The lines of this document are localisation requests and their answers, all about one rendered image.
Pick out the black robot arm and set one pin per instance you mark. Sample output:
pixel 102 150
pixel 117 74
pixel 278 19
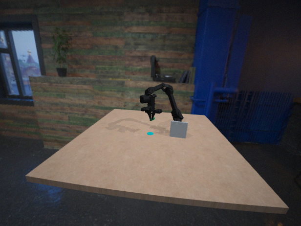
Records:
pixel 176 113

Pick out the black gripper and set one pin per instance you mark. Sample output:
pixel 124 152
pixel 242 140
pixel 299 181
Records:
pixel 151 114

